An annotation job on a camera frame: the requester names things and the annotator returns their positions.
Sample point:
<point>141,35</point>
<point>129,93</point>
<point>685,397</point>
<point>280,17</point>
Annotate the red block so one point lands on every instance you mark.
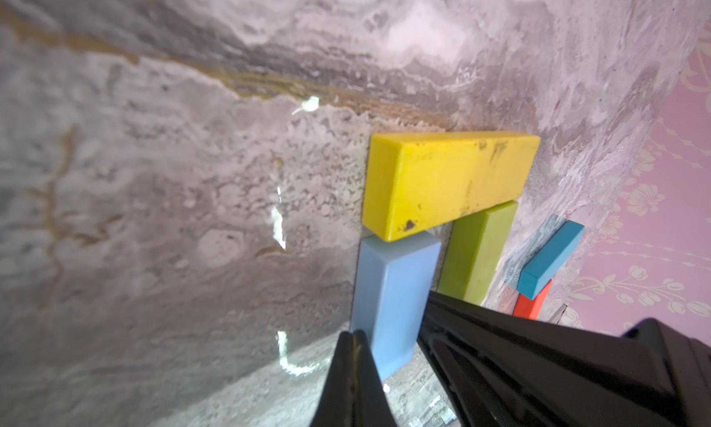
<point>530,308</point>

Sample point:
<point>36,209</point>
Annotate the teal block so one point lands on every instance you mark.
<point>541,269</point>

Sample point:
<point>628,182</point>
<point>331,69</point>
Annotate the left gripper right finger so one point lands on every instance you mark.
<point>501,370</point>

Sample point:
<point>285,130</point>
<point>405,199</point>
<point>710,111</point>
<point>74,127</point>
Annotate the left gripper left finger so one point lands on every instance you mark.
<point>353,392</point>

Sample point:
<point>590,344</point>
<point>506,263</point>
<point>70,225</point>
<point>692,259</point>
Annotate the light blue block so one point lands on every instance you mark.
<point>392,287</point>

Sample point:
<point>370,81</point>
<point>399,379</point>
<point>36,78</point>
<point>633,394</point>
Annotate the yellow-green long block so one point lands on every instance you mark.
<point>417,181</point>

